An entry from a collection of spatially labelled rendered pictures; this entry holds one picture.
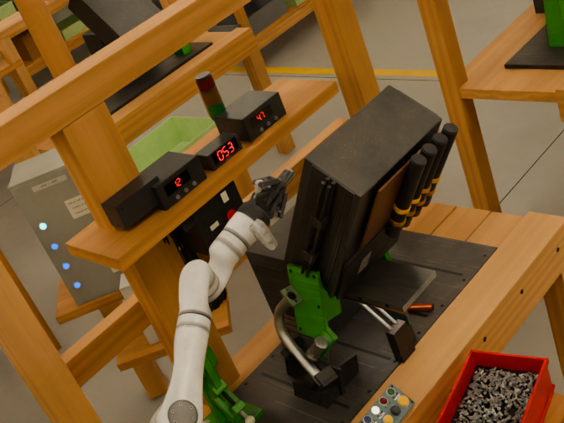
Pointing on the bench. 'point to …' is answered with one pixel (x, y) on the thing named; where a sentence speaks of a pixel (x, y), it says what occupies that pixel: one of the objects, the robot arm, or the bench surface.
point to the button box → (389, 407)
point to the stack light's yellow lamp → (211, 97)
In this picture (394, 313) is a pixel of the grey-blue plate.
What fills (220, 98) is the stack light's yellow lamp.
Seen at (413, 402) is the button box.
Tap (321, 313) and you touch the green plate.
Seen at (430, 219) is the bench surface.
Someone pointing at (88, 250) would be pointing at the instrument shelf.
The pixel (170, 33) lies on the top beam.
